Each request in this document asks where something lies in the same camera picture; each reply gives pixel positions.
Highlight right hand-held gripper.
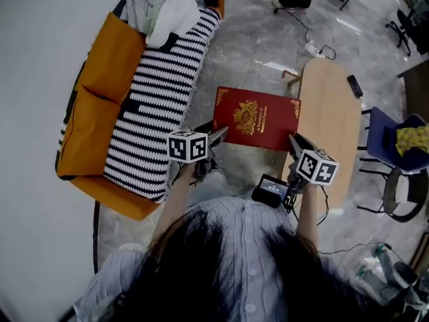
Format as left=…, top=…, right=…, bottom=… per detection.
left=287, top=133, right=340, bottom=194

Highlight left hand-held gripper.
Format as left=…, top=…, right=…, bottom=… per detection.
left=166, top=121, right=230, bottom=182

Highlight red book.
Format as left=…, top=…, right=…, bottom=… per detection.
left=212, top=86, right=302, bottom=152

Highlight orange sofa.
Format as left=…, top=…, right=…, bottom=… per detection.
left=55, top=0, right=225, bottom=221

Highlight person's left forearm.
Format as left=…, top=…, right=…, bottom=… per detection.
left=150, top=162, right=199, bottom=244

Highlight person's right forearm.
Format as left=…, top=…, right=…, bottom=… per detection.
left=294, top=182, right=323, bottom=248

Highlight light wooden oval table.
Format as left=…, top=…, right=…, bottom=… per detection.
left=281, top=57, right=363, bottom=211

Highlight person's legs in jeans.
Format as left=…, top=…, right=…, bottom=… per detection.
left=187, top=169, right=255, bottom=205

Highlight black screen device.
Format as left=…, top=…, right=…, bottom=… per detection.
left=251, top=174, right=293, bottom=209

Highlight black white striped blanket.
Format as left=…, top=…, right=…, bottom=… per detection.
left=58, top=7, right=222, bottom=204

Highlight blue chair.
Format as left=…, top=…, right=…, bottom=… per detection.
left=357, top=105, right=429, bottom=177

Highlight white power strip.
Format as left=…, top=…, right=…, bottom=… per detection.
left=304, top=40, right=326, bottom=59

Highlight black wicker chair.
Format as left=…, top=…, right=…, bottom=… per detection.
left=357, top=166, right=429, bottom=224

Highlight person's light blue shirt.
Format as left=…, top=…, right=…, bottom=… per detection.
left=73, top=196, right=369, bottom=322

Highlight white seat cushion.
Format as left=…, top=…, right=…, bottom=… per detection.
left=392, top=176, right=414, bottom=211

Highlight yellow patterned cloth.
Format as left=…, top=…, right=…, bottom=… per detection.
left=395, top=124, right=429, bottom=157

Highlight white towel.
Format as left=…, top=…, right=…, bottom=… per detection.
left=145, top=0, right=202, bottom=48

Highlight brown desk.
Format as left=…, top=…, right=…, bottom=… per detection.
left=397, top=58, right=429, bottom=123

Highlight green cloth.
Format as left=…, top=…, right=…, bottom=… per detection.
left=133, top=0, right=162, bottom=34

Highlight black office chair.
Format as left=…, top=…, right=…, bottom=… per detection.
left=385, top=0, right=429, bottom=56

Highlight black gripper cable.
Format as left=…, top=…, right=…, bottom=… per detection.
left=288, top=184, right=332, bottom=228

